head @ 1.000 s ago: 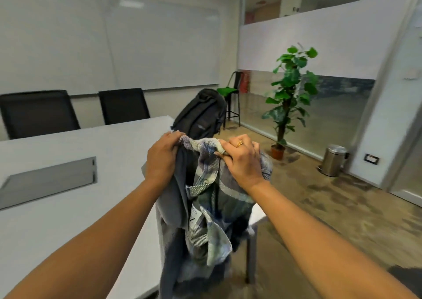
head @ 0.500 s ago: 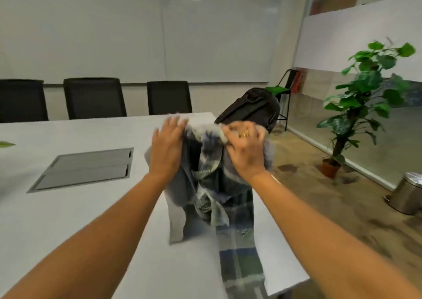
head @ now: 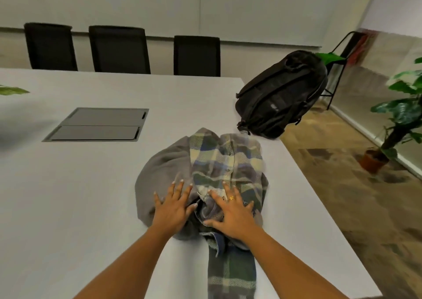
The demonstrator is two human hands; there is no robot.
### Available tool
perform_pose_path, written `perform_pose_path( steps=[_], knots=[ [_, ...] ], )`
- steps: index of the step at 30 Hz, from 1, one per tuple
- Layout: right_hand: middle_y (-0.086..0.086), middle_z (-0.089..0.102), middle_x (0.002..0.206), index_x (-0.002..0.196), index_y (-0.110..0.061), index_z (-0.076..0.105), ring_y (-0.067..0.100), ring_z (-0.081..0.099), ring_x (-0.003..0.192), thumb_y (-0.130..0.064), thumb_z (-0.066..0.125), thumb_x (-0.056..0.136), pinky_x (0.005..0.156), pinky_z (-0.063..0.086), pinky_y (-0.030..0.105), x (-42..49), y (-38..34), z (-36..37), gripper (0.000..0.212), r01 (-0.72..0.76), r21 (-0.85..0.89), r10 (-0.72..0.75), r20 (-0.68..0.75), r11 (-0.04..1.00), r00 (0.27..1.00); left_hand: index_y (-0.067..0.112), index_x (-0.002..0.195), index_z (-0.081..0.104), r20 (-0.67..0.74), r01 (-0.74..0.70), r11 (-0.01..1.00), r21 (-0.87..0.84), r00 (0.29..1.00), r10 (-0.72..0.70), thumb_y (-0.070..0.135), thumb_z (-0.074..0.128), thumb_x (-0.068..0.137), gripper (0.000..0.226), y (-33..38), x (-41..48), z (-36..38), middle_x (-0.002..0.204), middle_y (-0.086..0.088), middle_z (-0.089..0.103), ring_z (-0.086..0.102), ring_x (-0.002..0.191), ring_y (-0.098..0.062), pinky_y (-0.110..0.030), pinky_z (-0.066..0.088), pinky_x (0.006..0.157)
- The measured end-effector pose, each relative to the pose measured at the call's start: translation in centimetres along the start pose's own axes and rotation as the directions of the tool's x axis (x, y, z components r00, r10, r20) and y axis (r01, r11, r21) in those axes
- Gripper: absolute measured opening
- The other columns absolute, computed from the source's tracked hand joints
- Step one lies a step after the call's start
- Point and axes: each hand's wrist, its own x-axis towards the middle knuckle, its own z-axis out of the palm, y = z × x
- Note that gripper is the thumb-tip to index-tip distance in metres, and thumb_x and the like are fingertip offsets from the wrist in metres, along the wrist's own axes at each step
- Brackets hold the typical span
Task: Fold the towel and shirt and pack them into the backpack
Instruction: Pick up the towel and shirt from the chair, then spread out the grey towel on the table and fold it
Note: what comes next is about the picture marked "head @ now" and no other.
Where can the black conference chair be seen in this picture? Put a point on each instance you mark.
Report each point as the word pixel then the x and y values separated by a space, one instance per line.
pixel 49 48
pixel 118 51
pixel 197 58

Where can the person's left forearm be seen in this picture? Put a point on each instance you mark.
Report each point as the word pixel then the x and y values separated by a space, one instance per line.
pixel 132 265

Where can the black frame chair green seat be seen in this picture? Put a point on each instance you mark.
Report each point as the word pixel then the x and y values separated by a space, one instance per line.
pixel 329 58

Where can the person's right hand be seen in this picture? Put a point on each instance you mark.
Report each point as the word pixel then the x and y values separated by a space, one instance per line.
pixel 237 219

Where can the person's right forearm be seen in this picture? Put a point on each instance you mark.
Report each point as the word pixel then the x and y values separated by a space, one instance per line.
pixel 290 269

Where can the small variegated table plant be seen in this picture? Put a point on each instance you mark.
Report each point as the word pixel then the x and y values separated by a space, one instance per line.
pixel 11 91

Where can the tall green leafy plant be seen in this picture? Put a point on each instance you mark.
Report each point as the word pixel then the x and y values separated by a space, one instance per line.
pixel 400 110

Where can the person's left hand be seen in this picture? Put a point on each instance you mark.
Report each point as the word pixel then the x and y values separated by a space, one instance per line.
pixel 174 211

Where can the grey towel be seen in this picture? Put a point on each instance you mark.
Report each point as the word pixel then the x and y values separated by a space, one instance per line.
pixel 165 170

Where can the black backpack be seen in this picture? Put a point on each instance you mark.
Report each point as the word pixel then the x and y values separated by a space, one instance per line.
pixel 280 94

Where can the plaid flannel shirt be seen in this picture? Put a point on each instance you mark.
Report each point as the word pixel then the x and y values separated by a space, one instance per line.
pixel 224 163

